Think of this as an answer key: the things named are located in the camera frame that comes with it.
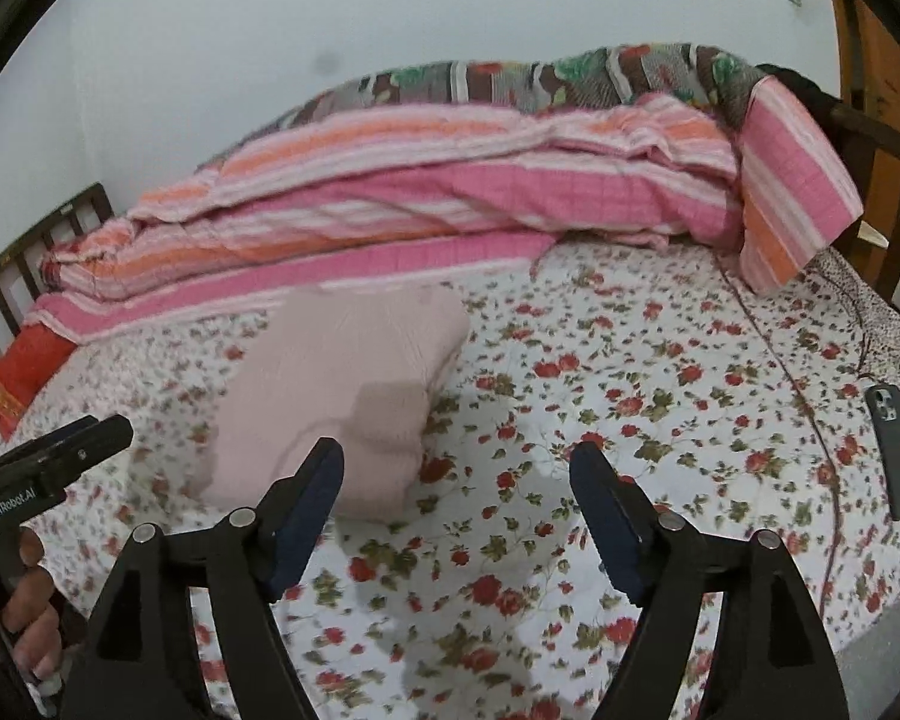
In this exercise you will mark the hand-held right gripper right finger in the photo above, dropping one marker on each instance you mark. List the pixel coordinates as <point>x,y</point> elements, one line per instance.
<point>607,525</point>

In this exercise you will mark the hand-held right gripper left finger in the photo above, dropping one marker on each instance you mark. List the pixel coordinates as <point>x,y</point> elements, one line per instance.
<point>307,517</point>

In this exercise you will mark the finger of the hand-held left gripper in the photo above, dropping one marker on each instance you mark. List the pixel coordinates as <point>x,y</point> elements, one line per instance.
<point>71,430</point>
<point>94,446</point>

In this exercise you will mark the pink knit sweater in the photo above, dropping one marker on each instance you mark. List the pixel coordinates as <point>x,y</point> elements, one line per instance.
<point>322,382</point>

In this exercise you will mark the person's left hand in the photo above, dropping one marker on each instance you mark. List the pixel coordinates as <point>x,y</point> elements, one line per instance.
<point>34,615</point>

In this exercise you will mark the red pillow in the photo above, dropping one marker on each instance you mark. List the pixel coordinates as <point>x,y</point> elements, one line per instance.
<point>26,375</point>

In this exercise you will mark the floral bed sheet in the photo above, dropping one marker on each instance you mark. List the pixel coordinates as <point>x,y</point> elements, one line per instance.
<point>645,405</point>

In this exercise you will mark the dark grey smartphone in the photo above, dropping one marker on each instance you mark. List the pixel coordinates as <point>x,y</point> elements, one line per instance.
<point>896,457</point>

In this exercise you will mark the pink striped quilt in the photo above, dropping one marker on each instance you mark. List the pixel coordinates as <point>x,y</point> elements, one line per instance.
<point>450,187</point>

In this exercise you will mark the brown floral patchwork quilt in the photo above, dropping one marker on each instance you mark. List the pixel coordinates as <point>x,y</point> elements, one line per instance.
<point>495,79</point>

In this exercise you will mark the dark wooden footboard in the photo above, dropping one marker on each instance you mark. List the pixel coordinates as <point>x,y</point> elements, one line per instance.
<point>881,135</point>

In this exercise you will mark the dark cloth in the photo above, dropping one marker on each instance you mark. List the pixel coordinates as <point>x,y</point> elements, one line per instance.
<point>799,86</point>

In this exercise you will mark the orange wooden door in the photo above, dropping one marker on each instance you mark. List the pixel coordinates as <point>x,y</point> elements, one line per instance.
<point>881,52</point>

